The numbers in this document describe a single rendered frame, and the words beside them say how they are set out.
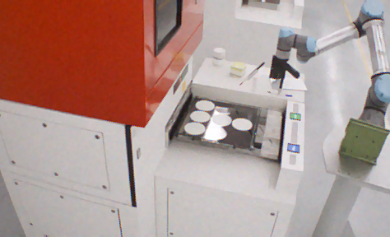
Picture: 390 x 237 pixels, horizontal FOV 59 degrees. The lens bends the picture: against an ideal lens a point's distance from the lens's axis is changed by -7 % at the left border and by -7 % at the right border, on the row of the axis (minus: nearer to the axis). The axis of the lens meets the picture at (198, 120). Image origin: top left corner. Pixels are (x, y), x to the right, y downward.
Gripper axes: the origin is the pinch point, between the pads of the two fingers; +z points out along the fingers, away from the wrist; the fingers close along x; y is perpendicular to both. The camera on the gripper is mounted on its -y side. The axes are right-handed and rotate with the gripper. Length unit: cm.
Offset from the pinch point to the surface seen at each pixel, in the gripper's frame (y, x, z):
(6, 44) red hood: 94, 87, -45
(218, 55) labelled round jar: 38.7, -20.2, -7.1
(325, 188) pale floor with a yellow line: -51, -45, 96
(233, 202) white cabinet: 12, 63, 25
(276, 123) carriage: -0.9, 14.3, 11.0
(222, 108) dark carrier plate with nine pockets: 28.5, 12.8, 8.8
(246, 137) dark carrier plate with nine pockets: 12.7, 33.8, 10.0
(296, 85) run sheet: -9.0, -13.0, 0.8
